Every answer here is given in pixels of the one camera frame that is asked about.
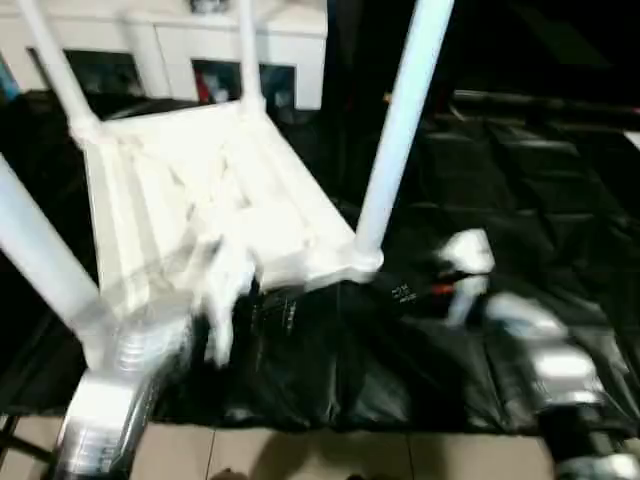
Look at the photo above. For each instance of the dark low shelf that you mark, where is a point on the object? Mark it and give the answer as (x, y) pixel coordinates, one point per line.
(540, 101)

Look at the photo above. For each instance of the small brown rounded object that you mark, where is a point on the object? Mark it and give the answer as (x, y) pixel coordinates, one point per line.
(232, 474)

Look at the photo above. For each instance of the red bottle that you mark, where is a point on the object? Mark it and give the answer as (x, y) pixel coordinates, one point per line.
(203, 87)

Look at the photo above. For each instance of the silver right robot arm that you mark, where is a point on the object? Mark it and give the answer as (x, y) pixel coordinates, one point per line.
(550, 350)

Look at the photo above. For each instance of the black work mat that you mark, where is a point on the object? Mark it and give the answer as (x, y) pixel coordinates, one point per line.
(500, 225)

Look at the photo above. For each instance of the white glass-door cabinet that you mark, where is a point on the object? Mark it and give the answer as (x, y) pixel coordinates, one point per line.
(150, 40)

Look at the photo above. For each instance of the white plastic table top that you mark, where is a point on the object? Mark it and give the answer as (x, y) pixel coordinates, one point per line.
(200, 175)

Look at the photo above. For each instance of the white flat board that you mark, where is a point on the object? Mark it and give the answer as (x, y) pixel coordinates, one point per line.
(633, 140)

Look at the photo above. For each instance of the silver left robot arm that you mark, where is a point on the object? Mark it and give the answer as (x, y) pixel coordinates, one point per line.
(120, 390)

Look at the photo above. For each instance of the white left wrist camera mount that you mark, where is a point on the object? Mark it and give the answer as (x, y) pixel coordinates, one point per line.
(225, 290)

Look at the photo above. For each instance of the small tan label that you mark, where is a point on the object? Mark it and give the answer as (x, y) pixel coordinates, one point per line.
(388, 97)

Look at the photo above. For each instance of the dark metal stand frame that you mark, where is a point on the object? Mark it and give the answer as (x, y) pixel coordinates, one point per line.
(25, 440)

